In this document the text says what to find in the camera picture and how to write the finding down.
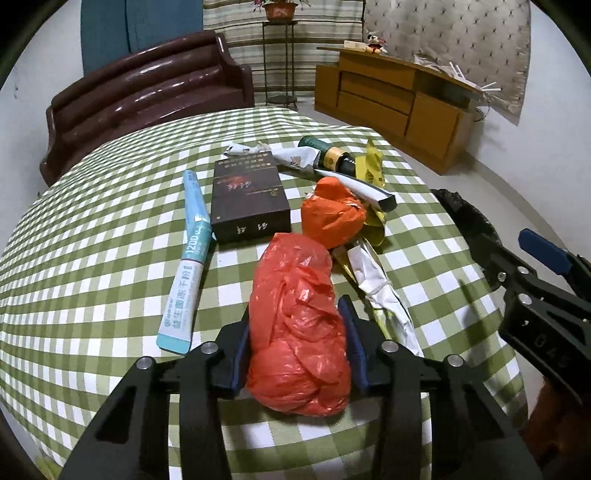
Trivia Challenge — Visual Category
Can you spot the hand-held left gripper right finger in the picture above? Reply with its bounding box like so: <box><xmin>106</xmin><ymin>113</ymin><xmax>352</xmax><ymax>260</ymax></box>
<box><xmin>337</xmin><ymin>295</ymin><xmax>543</xmax><ymax>480</ymax></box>

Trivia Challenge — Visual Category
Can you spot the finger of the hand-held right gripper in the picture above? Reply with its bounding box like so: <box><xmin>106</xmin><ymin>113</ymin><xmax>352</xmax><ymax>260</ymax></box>
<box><xmin>518</xmin><ymin>228</ymin><xmax>591</xmax><ymax>296</ymax></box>
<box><xmin>457</xmin><ymin>217</ymin><xmax>539</xmax><ymax>301</ymax></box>

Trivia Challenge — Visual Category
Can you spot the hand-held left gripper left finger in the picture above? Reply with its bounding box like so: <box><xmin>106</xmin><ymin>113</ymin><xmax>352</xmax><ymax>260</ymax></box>
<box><xmin>58</xmin><ymin>310</ymin><xmax>252</xmax><ymax>480</ymax></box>

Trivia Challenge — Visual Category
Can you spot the black trash bin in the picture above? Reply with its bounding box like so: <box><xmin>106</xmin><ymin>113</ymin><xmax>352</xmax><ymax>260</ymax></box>
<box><xmin>431</xmin><ymin>188</ymin><xmax>504</xmax><ymax>259</ymax></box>

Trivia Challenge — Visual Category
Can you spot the red plastic bag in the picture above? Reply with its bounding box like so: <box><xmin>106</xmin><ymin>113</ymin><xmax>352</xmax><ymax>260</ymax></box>
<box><xmin>246</xmin><ymin>232</ymin><xmax>349</xmax><ymax>416</ymax></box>

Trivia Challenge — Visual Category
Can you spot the printed white paper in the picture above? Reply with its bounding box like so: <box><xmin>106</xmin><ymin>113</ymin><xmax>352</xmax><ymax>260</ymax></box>
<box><xmin>223</xmin><ymin>142</ymin><xmax>320</xmax><ymax>177</ymax></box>

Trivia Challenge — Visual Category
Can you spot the crumpled white wrapper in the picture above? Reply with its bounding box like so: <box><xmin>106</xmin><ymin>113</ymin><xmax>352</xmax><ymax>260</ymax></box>
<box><xmin>332</xmin><ymin>237</ymin><xmax>426</xmax><ymax>358</ymax></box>

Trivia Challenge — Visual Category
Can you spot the long teal white packet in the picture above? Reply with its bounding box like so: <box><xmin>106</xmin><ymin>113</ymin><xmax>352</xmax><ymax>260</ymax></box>
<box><xmin>156</xmin><ymin>169</ymin><xmax>214</xmax><ymax>355</ymax></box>

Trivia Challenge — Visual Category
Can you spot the orange plastic bag ball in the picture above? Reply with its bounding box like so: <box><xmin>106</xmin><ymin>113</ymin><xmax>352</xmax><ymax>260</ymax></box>
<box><xmin>301</xmin><ymin>176</ymin><xmax>368</xmax><ymax>247</ymax></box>

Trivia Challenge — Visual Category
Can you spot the wooden cabinet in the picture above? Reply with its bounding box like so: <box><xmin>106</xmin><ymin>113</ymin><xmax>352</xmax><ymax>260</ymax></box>
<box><xmin>314</xmin><ymin>44</ymin><xmax>485</xmax><ymax>175</ymax></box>

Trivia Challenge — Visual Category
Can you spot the yellow wrapper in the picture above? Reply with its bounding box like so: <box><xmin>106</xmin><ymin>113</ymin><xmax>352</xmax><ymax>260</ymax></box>
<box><xmin>353</xmin><ymin>138</ymin><xmax>387</xmax><ymax>245</ymax></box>

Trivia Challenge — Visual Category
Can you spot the dark brown box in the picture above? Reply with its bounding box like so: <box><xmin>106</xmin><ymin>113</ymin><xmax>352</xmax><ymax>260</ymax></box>
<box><xmin>210</xmin><ymin>157</ymin><xmax>293</xmax><ymax>244</ymax></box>

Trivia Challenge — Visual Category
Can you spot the green checked tablecloth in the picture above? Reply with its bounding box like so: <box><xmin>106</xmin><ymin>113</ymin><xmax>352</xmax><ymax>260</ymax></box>
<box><xmin>0</xmin><ymin>107</ymin><xmax>529</xmax><ymax>480</ymax></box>

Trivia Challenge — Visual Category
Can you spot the pile of white sticks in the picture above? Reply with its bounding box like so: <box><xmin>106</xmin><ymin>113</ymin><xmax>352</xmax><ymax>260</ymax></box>
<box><xmin>413</xmin><ymin>53</ymin><xmax>502</xmax><ymax>95</ymax></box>

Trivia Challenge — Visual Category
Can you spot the quilted beige mattress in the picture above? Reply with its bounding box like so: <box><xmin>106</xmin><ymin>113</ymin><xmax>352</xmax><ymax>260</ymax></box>
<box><xmin>362</xmin><ymin>0</ymin><xmax>532</xmax><ymax>127</ymax></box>

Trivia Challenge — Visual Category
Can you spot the cartoon mouse plush toy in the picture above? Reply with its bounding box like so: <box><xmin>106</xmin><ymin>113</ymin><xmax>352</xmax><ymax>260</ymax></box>
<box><xmin>365</xmin><ymin>31</ymin><xmax>389</xmax><ymax>55</ymax></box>

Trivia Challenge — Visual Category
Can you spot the black metal plant stand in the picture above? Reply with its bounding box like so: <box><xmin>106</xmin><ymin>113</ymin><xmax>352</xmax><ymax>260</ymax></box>
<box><xmin>262</xmin><ymin>19</ymin><xmax>301</xmax><ymax>108</ymax></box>

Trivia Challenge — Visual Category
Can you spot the dark brown leather sofa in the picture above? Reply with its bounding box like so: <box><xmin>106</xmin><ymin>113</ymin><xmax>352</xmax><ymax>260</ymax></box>
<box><xmin>39</xmin><ymin>30</ymin><xmax>256</xmax><ymax>188</ymax></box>

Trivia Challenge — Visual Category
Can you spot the striped curtain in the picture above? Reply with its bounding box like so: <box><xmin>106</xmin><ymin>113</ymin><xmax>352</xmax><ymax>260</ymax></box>
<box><xmin>203</xmin><ymin>0</ymin><xmax>365</xmax><ymax>95</ymax></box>

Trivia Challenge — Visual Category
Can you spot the potted plant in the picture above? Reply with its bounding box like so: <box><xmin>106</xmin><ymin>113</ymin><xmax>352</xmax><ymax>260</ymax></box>
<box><xmin>253</xmin><ymin>0</ymin><xmax>309</xmax><ymax>21</ymax></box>

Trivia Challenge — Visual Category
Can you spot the blue curtain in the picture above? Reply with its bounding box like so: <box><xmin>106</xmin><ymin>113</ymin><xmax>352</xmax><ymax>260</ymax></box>
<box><xmin>81</xmin><ymin>0</ymin><xmax>205</xmax><ymax>77</ymax></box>

